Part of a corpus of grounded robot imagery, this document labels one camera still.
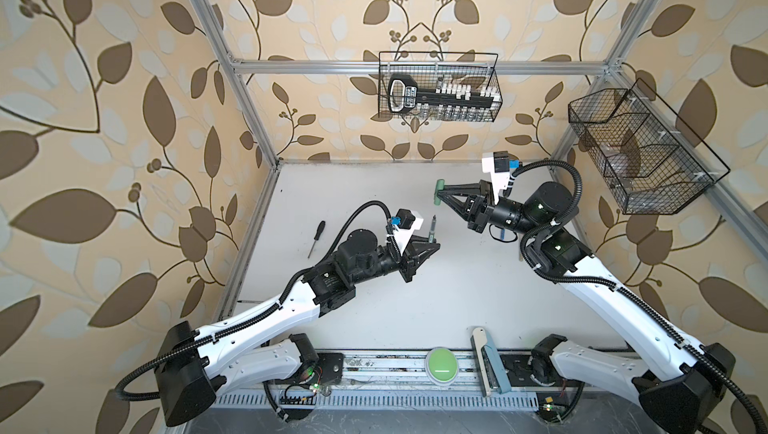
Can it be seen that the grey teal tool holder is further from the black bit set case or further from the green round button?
the black bit set case

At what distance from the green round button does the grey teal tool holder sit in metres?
0.06

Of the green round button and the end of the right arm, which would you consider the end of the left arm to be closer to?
the end of the right arm

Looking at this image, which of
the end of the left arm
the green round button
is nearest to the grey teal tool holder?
the green round button

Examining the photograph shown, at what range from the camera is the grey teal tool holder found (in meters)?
0.71

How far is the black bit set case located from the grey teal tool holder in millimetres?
617

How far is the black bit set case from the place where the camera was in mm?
826

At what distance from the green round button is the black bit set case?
0.67m

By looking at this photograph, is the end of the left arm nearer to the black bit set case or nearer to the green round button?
the green round button

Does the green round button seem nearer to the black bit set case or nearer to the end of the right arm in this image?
the end of the right arm

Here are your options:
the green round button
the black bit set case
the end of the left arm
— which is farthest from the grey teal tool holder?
the black bit set case

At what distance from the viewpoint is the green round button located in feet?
2.40
